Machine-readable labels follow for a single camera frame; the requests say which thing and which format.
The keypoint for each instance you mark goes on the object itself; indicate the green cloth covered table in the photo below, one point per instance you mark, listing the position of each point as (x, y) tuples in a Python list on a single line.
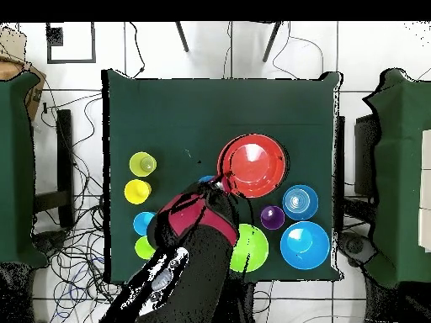
[(400, 168), (17, 168)]

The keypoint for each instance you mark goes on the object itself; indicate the large blue bowl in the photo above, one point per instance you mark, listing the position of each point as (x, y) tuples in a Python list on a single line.
[(304, 245)]

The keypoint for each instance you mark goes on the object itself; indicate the dark green tablecloth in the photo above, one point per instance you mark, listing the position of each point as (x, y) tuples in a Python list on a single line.
[(219, 117)]

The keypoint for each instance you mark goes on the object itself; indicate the blue cup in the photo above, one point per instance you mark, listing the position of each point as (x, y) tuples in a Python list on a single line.
[(141, 223)]

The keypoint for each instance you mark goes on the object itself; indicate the green bowl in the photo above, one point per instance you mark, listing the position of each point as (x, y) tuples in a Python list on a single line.
[(252, 249)]

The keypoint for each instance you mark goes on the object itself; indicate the black box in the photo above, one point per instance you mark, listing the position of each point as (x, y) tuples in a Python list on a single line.
[(365, 151)]

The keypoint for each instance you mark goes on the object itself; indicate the black floor stand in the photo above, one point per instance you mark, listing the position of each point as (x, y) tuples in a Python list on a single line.
[(65, 168)]

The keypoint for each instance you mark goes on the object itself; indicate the black stand base with knob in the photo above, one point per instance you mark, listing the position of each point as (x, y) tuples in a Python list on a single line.
[(47, 244)]

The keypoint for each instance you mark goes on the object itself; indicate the green cup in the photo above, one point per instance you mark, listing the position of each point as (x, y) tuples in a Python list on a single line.
[(143, 249)]

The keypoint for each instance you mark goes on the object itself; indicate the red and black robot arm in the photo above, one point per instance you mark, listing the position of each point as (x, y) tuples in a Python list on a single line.
[(195, 252)]

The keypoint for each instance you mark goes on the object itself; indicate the black square floor frame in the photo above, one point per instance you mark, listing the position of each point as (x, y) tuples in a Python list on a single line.
[(54, 36)]

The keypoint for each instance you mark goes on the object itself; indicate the black tripod leg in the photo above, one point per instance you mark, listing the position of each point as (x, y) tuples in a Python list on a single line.
[(271, 42), (181, 37)]

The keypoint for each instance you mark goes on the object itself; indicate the yellow cup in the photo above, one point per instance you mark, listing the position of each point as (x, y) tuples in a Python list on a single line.
[(142, 164), (136, 192)]

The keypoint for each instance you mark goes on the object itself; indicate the orange bowl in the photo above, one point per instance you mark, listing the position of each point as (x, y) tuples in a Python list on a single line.
[(256, 165)]

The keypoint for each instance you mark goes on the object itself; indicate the cardboard box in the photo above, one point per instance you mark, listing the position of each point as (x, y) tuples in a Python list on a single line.
[(35, 96)]

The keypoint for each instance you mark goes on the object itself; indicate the small blue bowl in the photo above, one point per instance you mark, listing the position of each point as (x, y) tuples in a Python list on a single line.
[(299, 202), (206, 178)]

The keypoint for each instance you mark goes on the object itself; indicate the purple cup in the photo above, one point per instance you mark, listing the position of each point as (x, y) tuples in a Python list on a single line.
[(272, 218)]

